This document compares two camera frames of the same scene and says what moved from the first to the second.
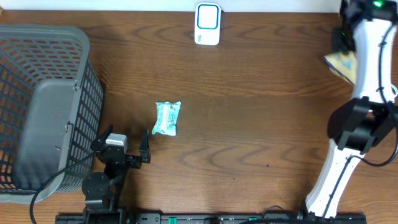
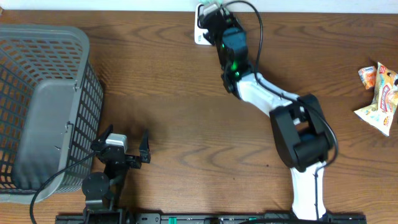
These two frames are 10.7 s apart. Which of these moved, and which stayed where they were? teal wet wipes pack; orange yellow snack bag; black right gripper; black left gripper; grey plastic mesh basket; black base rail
Moved: orange yellow snack bag; black right gripper; teal wet wipes pack
Stayed: grey plastic mesh basket; black left gripper; black base rail
